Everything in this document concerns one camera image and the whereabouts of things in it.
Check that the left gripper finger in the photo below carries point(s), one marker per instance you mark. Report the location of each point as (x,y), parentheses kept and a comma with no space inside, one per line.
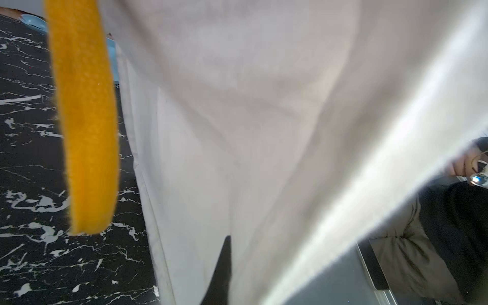
(218,289)

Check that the cream tote bag yellow handles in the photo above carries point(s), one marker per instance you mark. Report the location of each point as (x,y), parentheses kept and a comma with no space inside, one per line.
(294,128)

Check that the person in dark jacket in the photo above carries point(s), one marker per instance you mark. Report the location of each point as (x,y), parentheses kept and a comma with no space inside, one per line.
(435,246)

